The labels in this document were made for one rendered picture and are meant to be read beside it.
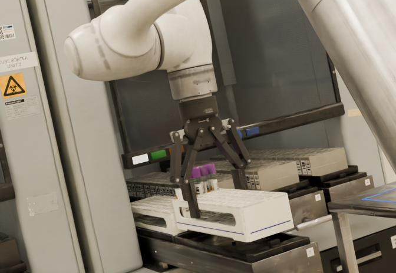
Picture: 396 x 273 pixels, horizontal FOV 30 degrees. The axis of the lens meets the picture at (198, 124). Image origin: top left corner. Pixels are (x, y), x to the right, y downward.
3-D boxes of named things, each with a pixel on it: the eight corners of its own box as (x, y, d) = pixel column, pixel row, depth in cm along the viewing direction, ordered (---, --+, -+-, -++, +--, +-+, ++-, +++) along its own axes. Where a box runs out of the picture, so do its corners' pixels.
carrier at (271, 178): (296, 184, 186) (291, 160, 186) (300, 184, 184) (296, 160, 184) (257, 195, 181) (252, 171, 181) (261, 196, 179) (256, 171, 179)
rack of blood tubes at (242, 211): (176, 228, 153) (170, 199, 153) (218, 216, 157) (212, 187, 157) (247, 242, 126) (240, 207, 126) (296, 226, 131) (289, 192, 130)
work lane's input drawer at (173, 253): (119, 256, 184) (112, 221, 184) (169, 241, 190) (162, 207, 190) (273, 311, 119) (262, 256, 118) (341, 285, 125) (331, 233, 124)
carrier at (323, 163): (345, 170, 192) (340, 147, 192) (349, 170, 191) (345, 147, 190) (307, 180, 188) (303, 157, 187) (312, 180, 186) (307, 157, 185)
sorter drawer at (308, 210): (165, 214, 234) (159, 186, 233) (204, 203, 240) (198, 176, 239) (292, 236, 168) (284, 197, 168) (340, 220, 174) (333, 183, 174)
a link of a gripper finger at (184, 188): (187, 174, 141) (172, 177, 140) (192, 200, 141) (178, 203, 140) (183, 174, 143) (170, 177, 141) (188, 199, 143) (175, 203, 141)
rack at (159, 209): (126, 229, 182) (121, 204, 181) (162, 219, 186) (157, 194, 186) (175, 242, 155) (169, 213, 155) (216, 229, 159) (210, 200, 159)
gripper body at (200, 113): (184, 100, 138) (195, 148, 139) (223, 92, 142) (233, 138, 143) (168, 103, 145) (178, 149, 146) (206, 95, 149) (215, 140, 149)
